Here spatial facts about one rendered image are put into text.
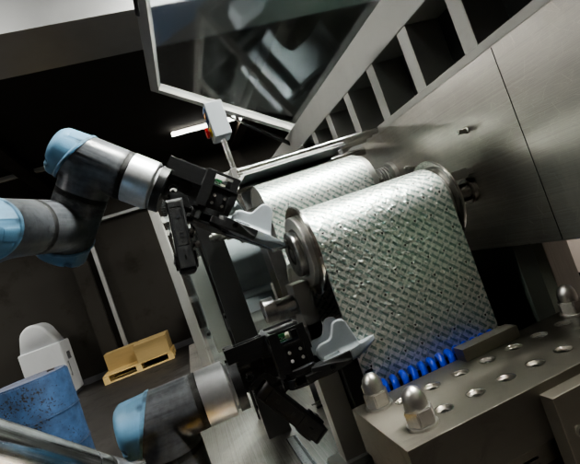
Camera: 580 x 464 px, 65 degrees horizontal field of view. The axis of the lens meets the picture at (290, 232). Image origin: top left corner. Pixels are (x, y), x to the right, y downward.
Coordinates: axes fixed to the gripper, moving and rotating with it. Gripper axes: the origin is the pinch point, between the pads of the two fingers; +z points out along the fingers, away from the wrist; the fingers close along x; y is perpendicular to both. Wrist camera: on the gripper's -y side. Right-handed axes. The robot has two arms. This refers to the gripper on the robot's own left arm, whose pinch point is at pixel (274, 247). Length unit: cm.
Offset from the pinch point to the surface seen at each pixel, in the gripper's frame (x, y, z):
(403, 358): -6.4, -9.7, 23.0
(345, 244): -6.5, 3.2, 9.0
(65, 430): 342, -150, -58
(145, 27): 47, 49, -44
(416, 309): -6.5, -2.2, 22.8
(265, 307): 1.6, -9.2, 2.1
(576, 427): -28.2, -10.6, 32.7
